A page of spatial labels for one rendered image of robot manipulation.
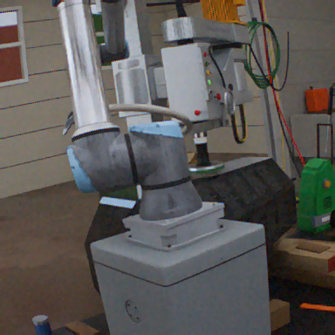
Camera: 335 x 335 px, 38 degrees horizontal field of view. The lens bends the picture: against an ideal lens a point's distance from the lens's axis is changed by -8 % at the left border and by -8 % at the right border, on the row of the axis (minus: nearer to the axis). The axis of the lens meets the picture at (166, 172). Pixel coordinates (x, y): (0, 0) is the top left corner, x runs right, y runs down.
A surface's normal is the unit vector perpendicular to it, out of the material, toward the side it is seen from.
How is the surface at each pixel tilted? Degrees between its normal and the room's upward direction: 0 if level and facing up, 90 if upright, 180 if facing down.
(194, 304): 90
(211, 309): 90
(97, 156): 76
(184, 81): 90
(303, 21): 90
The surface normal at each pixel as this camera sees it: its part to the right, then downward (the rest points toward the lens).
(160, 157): 0.12, 0.12
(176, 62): -0.44, 0.20
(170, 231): 0.60, 0.04
